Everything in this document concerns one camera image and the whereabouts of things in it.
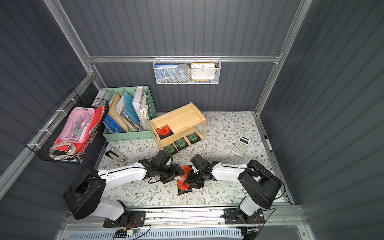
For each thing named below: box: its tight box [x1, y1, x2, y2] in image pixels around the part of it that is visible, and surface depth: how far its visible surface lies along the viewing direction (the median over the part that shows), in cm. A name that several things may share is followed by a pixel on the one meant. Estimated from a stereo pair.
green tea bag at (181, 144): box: [173, 137, 189, 151], surface depth 101 cm
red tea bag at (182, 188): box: [176, 173, 193, 195], surface depth 85 cm
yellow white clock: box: [191, 62, 216, 82], surface depth 90 cm
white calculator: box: [231, 135, 252, 158], surface depth 101 cm
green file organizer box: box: [95, 85, 157, 142], surface depth 98 cm
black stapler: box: [105, 148, 126, 162], surface depth 96 cm
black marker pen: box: [264, 134, 273, 152], surface depth 109 cm
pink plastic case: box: [58, 107, 96, 144], surface depth 74 cm
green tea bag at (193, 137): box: [186, 132, 202, 145], surface depth 104 cm
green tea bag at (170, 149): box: [163, 143, 178, 155], surface depth 99 cm
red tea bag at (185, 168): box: [180, 165, 191, 178], surface depth 93 cm
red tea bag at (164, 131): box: [155, 124, 174, 140], surface depth 84 cm
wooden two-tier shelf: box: [149, 101, 207, 151], surface depth 90 cm
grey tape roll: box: [175, 63, 191, 82], surface depth 90 cm
